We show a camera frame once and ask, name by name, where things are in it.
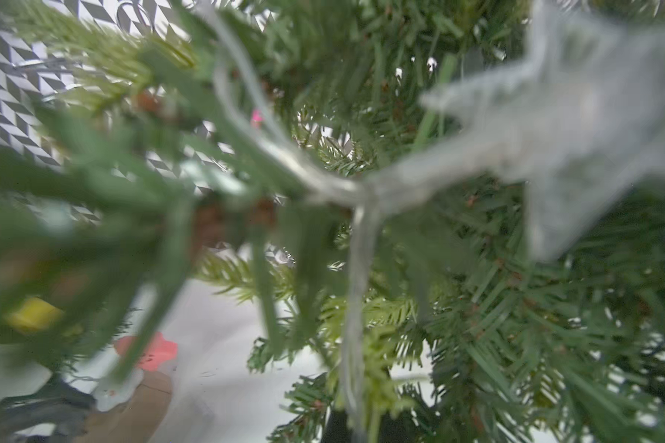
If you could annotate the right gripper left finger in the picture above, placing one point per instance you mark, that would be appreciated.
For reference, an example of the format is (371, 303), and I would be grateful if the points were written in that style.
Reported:
(336, 429)

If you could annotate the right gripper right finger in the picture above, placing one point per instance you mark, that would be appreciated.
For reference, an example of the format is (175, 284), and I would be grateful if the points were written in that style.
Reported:
(397, 429)

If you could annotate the thin wire fairy light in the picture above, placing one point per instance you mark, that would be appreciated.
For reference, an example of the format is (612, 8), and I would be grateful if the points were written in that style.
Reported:
(580, 120)

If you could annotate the star cloud string light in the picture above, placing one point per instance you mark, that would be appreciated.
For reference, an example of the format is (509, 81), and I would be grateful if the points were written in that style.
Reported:
(87, 371)

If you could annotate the right green fern tree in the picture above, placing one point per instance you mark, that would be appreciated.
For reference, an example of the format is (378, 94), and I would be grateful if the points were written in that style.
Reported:
(437, 311)

